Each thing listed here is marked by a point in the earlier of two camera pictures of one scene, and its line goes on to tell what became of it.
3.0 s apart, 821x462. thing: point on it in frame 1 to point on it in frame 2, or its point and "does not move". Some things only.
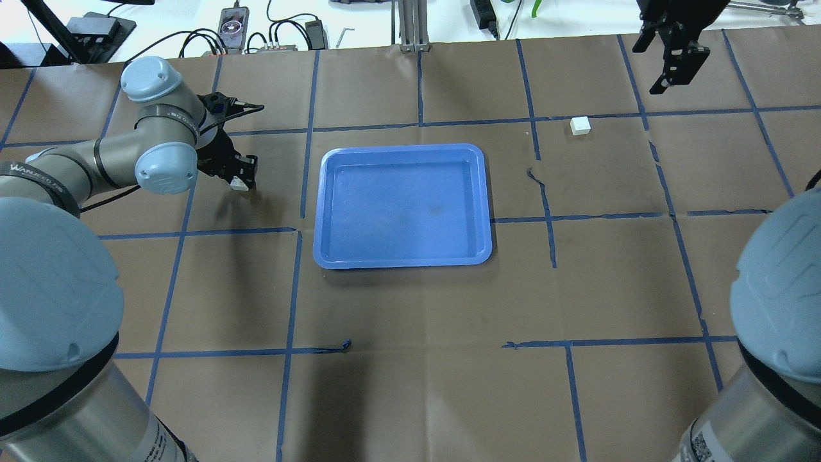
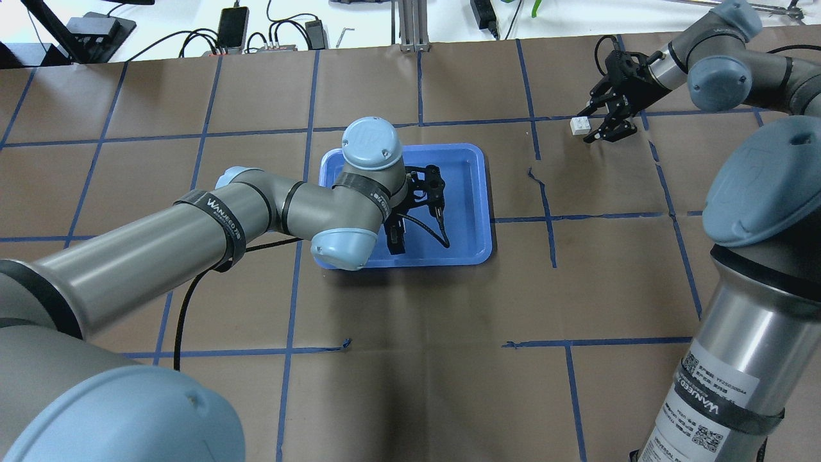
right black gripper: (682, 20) to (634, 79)
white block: (580, 125) does not move
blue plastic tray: (403, 206) does not move
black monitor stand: (92, 38) does not move
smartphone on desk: (233, 27) does not move
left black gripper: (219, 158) to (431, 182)
